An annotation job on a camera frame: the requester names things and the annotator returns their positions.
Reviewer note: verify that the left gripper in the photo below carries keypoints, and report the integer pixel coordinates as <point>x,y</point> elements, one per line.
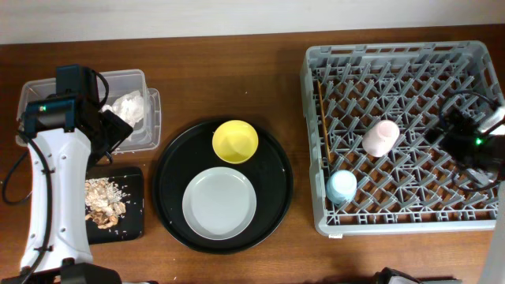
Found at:
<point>119,130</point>

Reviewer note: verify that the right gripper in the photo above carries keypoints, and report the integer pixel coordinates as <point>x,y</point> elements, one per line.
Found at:
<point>463,128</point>

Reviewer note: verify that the white napkin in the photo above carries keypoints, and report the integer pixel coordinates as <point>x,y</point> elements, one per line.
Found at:
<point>129,107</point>

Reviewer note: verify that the food leftovers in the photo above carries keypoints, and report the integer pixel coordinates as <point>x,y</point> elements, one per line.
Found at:
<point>103,200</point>

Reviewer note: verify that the pink cup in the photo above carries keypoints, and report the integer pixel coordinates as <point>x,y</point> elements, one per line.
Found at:
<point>381,138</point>

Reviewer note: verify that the yellow bowl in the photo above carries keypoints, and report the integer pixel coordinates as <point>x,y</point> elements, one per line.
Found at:
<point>235,141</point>

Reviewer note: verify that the blue cup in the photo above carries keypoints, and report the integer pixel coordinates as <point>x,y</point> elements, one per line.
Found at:
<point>341,186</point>

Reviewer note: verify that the grey plate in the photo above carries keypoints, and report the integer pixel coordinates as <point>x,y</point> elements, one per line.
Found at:
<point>219,203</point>

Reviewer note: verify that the wooden chopstick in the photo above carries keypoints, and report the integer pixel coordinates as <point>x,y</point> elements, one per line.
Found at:
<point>323,122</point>

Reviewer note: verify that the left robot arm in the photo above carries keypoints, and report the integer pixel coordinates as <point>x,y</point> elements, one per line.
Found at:
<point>65,135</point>

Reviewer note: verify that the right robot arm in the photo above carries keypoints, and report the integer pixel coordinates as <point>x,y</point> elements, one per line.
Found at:
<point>489,165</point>

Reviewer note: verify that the clear plastic waste bin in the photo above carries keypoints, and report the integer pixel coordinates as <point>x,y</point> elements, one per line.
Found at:
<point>146,133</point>

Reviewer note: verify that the grey dishwasher rack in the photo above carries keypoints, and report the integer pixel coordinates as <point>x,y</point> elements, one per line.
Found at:
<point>416,187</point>

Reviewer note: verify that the round black serving tray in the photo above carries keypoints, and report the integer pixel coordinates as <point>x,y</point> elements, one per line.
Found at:
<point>190,153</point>

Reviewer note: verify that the black rectangular tray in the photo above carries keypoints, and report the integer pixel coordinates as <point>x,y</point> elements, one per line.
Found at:
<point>131,225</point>

